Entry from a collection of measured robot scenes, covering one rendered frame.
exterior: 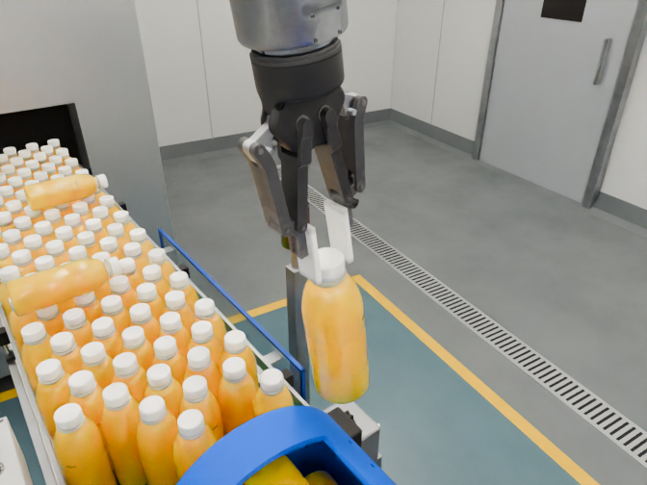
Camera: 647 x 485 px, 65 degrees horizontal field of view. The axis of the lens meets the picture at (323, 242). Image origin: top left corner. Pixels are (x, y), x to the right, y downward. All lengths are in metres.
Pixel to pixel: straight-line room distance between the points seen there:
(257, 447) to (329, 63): 0.42
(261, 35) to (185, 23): 4.44
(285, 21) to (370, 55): 5.33
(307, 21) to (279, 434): 0.45
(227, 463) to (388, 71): 5.47
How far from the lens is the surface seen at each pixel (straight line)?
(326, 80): 0.42
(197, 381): 0.90
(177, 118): 4.94
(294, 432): 0.65
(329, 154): 0.48
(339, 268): 0.53
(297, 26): 0.39
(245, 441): 0.64
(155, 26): 4.77
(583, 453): 2.40
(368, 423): 1.14
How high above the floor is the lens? 1.73
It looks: 30 degrees down
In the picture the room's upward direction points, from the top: straight up
